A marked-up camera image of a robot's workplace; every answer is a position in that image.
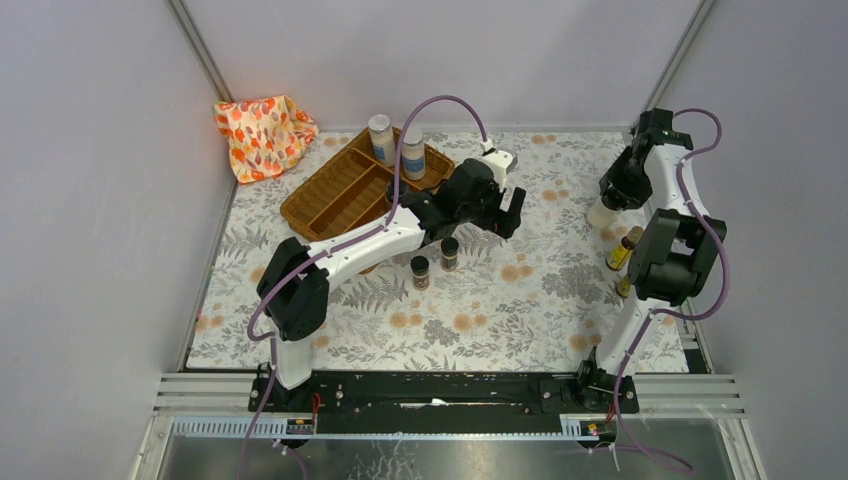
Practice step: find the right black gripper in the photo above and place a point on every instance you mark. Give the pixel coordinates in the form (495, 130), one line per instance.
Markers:
(635, 195)

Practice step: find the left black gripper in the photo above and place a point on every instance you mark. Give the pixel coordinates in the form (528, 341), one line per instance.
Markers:
(491, 190)

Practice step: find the yellow label sauce bottle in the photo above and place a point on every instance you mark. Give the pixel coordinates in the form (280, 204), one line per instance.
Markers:
(623, 287)

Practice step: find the blue label pellet jar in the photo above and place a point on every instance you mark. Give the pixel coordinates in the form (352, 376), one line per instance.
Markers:
(413, 154)
(382, 137)

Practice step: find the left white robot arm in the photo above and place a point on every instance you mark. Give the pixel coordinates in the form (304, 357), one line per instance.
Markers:
(296, 284)

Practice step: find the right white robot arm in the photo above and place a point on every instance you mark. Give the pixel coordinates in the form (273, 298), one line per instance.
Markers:
(672, 259)

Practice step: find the dark spice jar right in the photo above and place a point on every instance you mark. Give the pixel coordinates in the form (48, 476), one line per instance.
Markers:
(449, 253)

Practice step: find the dark spice jar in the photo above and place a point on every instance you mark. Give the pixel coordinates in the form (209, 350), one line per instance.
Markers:
(420, 268)
(449, 253)

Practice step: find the floral patterned table mat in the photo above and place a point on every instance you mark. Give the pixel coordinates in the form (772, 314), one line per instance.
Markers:
(536, 302)

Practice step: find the dark spice jar left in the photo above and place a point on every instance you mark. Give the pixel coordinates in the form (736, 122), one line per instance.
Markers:
(420, 268)

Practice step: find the brown wicker divided basket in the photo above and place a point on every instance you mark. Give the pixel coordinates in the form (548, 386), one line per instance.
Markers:
(349, 191)

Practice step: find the orange floral cloth bag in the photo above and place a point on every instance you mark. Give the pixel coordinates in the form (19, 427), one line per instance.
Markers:
(266, 137)

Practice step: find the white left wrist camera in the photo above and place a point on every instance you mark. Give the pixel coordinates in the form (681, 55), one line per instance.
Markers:
(501, 162)

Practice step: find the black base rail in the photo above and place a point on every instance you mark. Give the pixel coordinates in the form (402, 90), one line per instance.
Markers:
(419, 402)

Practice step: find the aluminium frame rail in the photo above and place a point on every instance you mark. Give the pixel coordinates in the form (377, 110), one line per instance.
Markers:
(192, 34)

